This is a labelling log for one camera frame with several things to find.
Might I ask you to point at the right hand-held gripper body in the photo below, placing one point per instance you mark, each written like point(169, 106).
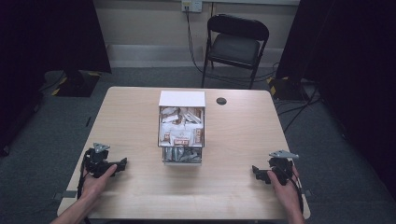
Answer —
point(281, 168)

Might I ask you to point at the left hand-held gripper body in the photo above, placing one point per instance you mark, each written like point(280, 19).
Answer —
point(97, 163)

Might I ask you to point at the large white drawer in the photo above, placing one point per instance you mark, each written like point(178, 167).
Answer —
point(181, 144)

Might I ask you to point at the white drawer cabinet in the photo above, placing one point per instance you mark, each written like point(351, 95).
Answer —
point(182, 98)

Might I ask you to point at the person's left hand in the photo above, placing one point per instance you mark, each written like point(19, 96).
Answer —
point(95, 184)

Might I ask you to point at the person's right hand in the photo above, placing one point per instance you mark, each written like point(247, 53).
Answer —
point(285, 194)

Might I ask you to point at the pile of grey packets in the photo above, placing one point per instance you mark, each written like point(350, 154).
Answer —
point(182, 154)

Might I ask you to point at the pile of white brown packets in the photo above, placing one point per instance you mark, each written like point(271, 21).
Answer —
point(181, 126)

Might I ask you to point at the black yellow-striped stand base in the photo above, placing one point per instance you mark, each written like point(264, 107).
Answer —
point(288, 88)

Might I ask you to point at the dark right curtain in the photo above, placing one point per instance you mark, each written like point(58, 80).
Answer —
point(351, 77)

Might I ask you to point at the dark curtain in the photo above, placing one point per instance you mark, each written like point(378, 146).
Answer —
point(351, 77)
point(37, 62)

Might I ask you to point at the dark left curtain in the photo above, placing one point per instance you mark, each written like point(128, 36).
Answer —
point(37, 62)

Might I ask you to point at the black folding chair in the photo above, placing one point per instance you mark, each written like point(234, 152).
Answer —
point(235, 46)

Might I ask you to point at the grey table edge bracket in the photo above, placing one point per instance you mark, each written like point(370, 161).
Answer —
point(67, 194)
point(307, 193)

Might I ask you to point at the white wall socket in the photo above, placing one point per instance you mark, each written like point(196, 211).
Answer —
point(191, 5)

